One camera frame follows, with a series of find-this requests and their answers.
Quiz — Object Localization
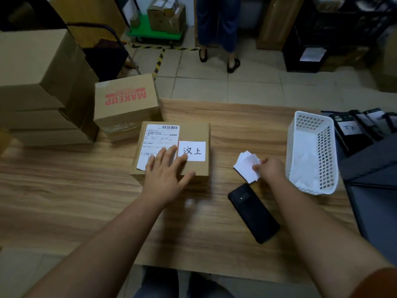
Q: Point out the person's left hand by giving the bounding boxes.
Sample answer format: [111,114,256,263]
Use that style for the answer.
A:
[141,145,196,207]

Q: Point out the person's right hand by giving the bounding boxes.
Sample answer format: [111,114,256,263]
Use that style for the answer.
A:
[251,156,287,183]

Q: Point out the stack of white stickers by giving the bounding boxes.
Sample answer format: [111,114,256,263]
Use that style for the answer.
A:
[233,151,262,184]

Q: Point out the red printed cardboard box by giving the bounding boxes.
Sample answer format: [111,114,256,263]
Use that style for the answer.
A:
[130,121,211,183]

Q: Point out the black handheld scanner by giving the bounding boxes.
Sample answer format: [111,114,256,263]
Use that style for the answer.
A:
[227,183,281,245]

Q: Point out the red striped cardboard box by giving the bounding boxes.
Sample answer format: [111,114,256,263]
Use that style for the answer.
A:
[94,74,163,142]

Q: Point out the person's right forearm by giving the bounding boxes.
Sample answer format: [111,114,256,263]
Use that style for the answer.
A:
[266,176,397,298]

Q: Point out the person's left forearm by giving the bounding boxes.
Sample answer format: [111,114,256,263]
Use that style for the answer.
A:
[23,195,165,298]

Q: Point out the person's left leg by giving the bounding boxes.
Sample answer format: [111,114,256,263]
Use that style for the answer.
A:
[133,266,180,298]

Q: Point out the person's leg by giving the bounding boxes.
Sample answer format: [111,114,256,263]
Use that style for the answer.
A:
[133,266,180,298]
[186,272,235,298]

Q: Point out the person's right leg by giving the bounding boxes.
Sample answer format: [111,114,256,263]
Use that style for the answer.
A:
[186,272,235,298]

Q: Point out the medium taped cardboard box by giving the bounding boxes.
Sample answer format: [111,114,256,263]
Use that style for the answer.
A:
[146,2,188,35]

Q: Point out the small labelled cardboard box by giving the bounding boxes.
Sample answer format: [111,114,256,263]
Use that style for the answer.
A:
[147,0,167,12]

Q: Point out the stack of large cardboard boxes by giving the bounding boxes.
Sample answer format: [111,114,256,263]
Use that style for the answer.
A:
[49,0,128,48]

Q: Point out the pile of translucent backing papers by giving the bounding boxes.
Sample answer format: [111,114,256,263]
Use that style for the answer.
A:
[290,130,322,191]

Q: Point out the white perforated plastic tray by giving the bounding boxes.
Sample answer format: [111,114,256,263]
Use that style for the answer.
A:
[285,111,339,196]

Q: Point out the black scanners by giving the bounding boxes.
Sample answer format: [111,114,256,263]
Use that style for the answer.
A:
[330,113,374,156]

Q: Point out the black flat device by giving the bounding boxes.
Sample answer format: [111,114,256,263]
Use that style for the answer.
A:
[363,108,395,134]
[383,112,397,134]
[349,110,385,142]

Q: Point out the dark metal shelf rack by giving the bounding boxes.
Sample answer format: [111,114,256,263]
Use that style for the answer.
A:
[338,133,397,266]

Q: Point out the black plastic crates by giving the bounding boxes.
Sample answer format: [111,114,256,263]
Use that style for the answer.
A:
[282,27,329,73]

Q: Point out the green platform trolley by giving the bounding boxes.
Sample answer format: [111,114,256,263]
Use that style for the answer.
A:
[122,0,188,47]

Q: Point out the wooden drawer desk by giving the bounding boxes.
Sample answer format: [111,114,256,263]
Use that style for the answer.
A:
[194,0,306,50]

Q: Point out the black plastic crate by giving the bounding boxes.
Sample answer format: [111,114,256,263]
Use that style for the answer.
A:
[341,0,397,47]
[294,0,351,47]

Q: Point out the black office chair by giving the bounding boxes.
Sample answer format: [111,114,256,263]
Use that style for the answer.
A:
[0,0,142,83]

